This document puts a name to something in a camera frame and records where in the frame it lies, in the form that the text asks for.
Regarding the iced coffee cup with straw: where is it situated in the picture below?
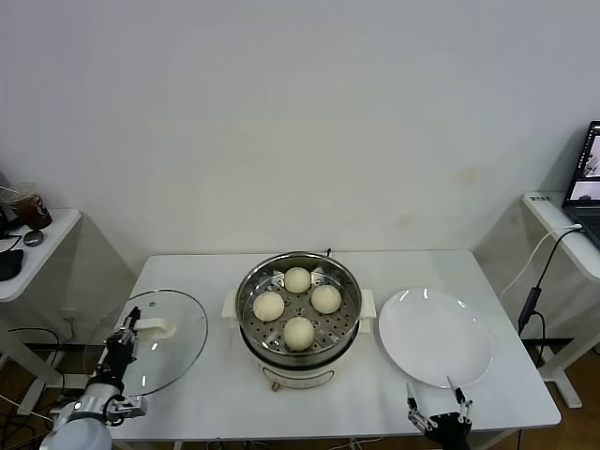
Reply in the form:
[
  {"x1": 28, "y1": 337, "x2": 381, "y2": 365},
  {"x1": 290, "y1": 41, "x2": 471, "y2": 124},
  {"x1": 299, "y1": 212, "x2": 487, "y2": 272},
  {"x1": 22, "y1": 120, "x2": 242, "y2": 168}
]
[{"x1": 0, "y1": 182, "x2": 53, "y2": 232}]

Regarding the white electric cooker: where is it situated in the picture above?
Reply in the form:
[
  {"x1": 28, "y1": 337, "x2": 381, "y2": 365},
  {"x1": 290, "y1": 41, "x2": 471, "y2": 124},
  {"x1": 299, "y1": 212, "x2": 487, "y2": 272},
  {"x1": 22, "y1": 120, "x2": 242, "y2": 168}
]
[{"x1": 220, "y1": 288, "x2": 377, "y2": 393}]

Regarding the white round plate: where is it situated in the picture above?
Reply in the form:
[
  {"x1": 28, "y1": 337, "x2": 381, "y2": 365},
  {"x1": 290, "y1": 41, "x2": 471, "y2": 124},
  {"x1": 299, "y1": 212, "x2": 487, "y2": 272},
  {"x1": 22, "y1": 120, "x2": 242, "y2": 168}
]
[{"x1": 378, "y1": 286, "x2": 494, "y2": 388}]

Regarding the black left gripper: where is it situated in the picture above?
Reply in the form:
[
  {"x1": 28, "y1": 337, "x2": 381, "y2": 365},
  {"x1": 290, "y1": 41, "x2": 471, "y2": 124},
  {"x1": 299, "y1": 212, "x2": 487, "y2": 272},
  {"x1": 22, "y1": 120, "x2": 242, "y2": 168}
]
[{"x1": 100, "y1": 306, "x2": 143, "y2": 376}]

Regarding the glass lid with white handle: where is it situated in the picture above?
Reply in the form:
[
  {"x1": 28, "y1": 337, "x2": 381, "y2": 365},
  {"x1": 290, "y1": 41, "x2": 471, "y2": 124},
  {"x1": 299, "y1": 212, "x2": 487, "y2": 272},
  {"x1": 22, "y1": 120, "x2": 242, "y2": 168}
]
[{"x1": 82, "y1": 289, "x2": 210, "y2": 398}]

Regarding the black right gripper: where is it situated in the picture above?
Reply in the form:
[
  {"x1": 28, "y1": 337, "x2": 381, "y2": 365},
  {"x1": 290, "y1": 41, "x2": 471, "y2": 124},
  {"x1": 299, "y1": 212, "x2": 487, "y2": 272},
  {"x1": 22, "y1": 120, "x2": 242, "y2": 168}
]
[{"x1": 405, "y1": 375, "x2": 474, "y2": 450}]

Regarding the white steamed baozi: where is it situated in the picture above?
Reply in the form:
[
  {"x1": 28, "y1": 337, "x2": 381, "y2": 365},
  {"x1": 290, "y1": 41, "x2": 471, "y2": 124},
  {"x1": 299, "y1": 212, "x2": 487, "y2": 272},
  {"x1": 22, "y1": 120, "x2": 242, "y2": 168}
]
[
  {"x1": 252, "y1": 292, "x2": 285, "y2": 323},
  {"x1": 310, "y1": 284, "x2": 343, "y2": 314},
  {"x1": 282, "y1": 316, "x2": 316, "y2": 353},
  {"x1": 283, "y1": 266, "x2": 312, "y2": 294}
]

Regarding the white side table with sticker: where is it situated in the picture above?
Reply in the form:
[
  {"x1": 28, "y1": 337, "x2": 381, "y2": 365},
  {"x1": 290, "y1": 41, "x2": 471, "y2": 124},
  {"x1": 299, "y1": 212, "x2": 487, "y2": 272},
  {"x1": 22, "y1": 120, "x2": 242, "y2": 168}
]
[{"x1": 522, "y1": 190, "x2": 600, "y2": 409}]

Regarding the perforated steel steamer basket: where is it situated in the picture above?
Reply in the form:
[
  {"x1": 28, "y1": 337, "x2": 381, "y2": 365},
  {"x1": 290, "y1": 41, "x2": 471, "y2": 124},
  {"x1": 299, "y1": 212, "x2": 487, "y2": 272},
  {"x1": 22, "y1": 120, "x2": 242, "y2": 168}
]
[{"x1": 234, "y1": 251, "x2": 363, "y2": 369}]

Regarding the black floor cable loop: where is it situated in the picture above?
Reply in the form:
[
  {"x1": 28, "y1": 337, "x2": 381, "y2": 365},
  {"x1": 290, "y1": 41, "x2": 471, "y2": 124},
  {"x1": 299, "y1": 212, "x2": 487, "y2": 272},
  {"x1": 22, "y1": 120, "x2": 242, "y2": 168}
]
[{"x1": 7, "y1": 326, "x2": 65, "y2": 376}]

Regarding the black soft pouch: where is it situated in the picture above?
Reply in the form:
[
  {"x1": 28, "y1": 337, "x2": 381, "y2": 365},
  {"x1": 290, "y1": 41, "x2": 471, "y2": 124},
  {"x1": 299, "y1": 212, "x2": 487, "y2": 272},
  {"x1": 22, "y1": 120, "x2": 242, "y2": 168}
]
[{"x1": 0, "y1": 248, "x2": 24, "y2": 282}]

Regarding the open grey laptop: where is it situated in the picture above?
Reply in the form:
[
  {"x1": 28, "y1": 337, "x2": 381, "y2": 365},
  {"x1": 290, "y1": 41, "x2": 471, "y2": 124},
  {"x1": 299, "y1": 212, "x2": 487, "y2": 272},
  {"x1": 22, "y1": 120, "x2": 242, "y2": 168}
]
[{"x1": 561, "y1": 120, "x2": 600, "y2": 245}]

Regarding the black cable with adapter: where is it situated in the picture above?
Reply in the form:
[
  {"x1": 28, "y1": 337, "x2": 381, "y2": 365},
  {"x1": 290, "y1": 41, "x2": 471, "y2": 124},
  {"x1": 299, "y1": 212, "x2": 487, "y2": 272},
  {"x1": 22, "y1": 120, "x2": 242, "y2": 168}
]
[{"x1": 517, "y1": 228, "x2": 585, "y2": 371}]

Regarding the white laptop cable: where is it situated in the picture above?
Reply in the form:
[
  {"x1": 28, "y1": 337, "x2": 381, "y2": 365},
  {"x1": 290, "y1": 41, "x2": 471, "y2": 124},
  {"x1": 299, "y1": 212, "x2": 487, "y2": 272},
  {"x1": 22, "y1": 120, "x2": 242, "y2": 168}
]
[{"x1": 499, "y1": 224, "x2": 585, "y2": 301}]

